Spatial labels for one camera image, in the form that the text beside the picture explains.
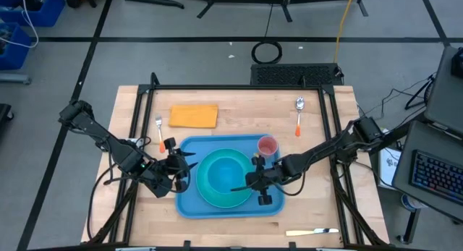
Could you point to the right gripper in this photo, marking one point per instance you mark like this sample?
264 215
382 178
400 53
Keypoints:
264 175

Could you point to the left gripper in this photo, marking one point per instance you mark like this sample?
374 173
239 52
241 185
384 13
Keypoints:
177 168

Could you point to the blue plastic bowl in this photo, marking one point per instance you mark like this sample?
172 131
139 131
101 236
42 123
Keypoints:
226 177

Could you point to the teal plastic plate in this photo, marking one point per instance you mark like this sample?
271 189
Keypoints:
204 193

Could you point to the pink plastic cup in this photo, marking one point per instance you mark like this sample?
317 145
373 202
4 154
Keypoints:
267 147

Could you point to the yellow-orange cloth napkin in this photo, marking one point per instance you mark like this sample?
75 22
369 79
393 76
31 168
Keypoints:
193 116

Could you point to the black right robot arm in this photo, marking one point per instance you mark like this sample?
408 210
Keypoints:
325 148

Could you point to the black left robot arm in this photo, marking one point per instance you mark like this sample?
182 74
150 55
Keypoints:
108 142

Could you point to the blue plastic tray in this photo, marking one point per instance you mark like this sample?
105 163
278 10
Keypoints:
188 204

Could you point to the white paper sheet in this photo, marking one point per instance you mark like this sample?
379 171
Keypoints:
388 164

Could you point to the grey side desk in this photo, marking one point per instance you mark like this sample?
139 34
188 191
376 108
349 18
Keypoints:
405 160
443 95

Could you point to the tape roll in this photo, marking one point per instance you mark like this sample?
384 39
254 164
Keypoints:
408 203

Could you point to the backlit keyboard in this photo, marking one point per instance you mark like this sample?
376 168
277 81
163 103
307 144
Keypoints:
437 177

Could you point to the blue storage bin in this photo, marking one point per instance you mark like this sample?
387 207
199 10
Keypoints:
16 52
50 12

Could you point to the black aluminium table frame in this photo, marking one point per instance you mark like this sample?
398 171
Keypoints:
235 87

